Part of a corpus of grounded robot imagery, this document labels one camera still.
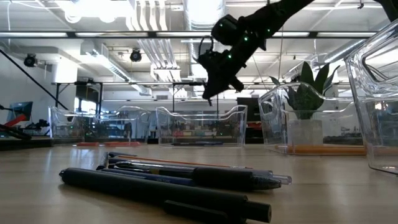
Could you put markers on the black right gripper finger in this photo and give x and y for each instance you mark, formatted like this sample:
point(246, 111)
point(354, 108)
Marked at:
point(214, 85)

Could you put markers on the dark blue pencil silver print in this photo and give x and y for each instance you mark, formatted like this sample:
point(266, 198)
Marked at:
point(102, 161)

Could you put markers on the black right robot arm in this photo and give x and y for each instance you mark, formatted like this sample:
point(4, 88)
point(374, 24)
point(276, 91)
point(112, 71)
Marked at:
point(280, 12)

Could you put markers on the black screen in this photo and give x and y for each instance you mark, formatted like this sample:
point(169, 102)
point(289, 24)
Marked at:
point(247, 109)

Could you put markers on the clear plastic bin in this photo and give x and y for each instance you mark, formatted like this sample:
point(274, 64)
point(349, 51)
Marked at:
point(273, 130)
point(382, 140)
point(236, 130)
point(62, 130)

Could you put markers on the black track spotlight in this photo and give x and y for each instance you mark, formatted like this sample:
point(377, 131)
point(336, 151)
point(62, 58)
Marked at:
point(30, 61)
point(136, 56)

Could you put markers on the green plant in white pot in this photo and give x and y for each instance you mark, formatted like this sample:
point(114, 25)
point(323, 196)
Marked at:
point(306, 96)

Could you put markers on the black gel pen rubber grip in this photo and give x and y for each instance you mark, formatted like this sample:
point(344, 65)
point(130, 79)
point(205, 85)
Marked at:
point(224, 179)

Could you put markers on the blue pen with lettering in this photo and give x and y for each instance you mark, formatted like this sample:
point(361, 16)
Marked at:
point(161, 179)

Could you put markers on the clear barrel pen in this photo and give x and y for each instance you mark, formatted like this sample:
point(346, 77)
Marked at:
point(124, 160)

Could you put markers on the matte black click pen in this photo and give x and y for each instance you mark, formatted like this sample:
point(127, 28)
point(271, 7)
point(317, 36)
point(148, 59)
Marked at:
point(140, 189)

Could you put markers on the blue computer monitor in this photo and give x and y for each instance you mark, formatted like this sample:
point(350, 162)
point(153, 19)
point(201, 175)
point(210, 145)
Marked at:
point(21, 109)

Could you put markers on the red slanted bar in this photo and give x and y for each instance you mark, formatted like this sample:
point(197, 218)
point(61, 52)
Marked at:
point(17, 120)

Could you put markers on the black background table frame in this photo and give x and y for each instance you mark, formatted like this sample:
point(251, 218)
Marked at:
point(186, 83)
point(57, 96)

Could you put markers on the black horizontal frame bar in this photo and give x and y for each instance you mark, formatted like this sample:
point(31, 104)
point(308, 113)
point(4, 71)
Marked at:
point(70, 34)

